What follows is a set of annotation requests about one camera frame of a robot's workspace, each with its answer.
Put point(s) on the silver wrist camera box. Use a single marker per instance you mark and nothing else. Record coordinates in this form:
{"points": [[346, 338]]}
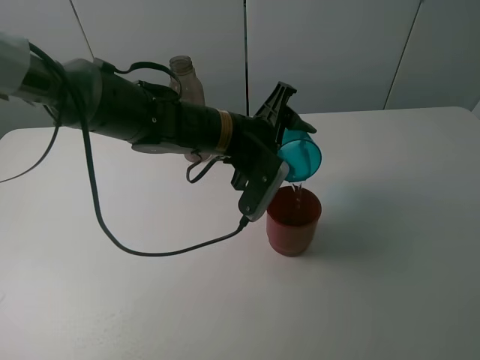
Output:
{"points": [[252, 205]]}

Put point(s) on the clear plastic water bottle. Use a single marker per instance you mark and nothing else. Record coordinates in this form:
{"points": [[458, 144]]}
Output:
{"points": [[187, 80]]}

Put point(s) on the teal translucent plastic cup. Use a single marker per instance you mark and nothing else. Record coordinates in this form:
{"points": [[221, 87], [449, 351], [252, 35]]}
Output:
{"points": [[302, 155]]}

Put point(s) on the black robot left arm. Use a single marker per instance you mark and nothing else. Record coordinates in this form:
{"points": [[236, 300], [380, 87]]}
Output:
{"points": [[152, 118]]}

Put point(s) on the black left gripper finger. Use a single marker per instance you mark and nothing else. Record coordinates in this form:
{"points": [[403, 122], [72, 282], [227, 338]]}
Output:
{"points": [[276, 112], [242, 180]]}

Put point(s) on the red plastic cup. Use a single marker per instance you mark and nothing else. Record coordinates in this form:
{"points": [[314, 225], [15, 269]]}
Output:
{"points": [[292, 219]]}

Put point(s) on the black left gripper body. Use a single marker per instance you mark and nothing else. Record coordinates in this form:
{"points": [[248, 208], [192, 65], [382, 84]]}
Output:
{"points": [[253, 148]]}

